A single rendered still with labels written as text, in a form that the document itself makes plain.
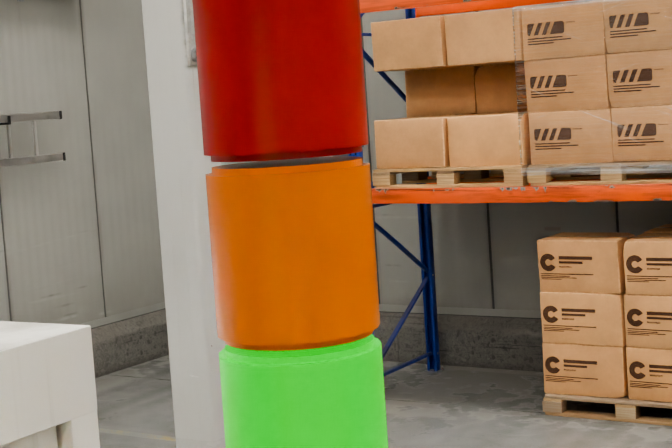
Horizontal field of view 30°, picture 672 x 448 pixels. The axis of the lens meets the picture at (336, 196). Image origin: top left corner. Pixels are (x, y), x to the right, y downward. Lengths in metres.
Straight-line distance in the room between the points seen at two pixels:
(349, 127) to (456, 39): 8.49
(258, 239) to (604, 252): 8.18
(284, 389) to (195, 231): 2.57
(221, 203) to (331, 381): 0.06
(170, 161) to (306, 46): 2.60
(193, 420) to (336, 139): 2.69
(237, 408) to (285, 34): 0.11
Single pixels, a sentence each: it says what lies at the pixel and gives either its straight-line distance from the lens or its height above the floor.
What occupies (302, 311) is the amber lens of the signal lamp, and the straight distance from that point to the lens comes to 0.36.
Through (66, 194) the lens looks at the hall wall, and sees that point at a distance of 10.99.
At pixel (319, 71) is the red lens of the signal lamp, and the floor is 2.30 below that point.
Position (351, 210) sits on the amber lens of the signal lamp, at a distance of 0.36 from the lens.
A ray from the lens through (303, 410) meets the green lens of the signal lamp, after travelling 0.36.
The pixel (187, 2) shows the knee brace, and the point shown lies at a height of 2.53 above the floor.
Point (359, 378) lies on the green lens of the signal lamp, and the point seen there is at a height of 2.21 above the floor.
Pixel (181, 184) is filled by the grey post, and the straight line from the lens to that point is 2.93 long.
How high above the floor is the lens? 2.29
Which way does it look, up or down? 5 degrees down
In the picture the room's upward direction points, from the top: 4 degrees counter-clockwise
